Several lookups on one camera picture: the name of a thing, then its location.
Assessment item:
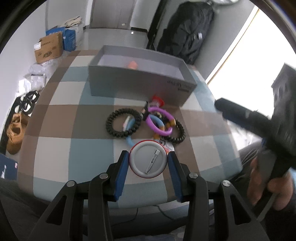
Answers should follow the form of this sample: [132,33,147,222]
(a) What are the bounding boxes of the brown shoes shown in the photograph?
[6,113,29,155]

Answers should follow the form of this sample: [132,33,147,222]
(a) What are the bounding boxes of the grey cardboard box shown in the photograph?
[88,45,198,108]

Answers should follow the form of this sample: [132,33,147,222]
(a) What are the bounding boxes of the dark blue box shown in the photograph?
[0,153,18,181]

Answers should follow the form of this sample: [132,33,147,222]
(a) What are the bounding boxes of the black rack post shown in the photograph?
[146,0,167,50]

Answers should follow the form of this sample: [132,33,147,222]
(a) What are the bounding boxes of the brown cardboard carton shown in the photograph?
[34,32,63,64]

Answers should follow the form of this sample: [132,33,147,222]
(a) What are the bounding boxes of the blue cardboard carton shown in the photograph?
[46,25,77,52]

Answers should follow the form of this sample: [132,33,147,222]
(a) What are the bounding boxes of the clear plastic bags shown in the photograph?
[19,62,56,93]

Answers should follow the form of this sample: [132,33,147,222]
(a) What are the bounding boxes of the person's right hand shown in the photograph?
[247,158,296,211]

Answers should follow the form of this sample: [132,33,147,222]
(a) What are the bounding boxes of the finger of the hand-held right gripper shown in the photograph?
[215,98,271,138]

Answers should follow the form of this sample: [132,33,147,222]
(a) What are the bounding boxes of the round white pin badge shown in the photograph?
[129,140,168,178]

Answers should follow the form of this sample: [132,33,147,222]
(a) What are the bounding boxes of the black backpack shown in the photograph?
[157,1,215,65]

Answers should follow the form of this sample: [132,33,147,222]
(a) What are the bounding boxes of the purple ring bracelet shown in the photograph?
[145,106,173,136]

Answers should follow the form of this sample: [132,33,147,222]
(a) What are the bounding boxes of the grey door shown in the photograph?
[89,0,137,30]

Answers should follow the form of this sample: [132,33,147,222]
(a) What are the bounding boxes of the red and white hair clip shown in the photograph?
[151,95,165,108]

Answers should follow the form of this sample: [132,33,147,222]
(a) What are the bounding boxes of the black cable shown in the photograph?
[158,205,184,220]

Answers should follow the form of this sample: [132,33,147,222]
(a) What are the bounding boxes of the light blue ring bracelet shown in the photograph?
[124,116,136,147]

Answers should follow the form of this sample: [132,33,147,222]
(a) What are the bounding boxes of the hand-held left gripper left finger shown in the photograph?
[28,150,130,241]

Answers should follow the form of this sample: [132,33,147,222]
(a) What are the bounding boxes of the black coil hair tie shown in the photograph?
[162,116,186,144]
[106,108,142,139]

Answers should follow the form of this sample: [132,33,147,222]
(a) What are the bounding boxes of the orange brown charm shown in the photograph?
[163,120,176,132]

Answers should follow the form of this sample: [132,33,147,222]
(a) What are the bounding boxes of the black and white slippers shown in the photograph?
[12,90,40,117]

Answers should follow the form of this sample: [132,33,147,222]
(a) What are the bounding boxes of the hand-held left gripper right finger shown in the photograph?
[167,151,272,241]

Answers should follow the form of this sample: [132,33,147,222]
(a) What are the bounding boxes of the checked tablecloth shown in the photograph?
[17,49,243,209]

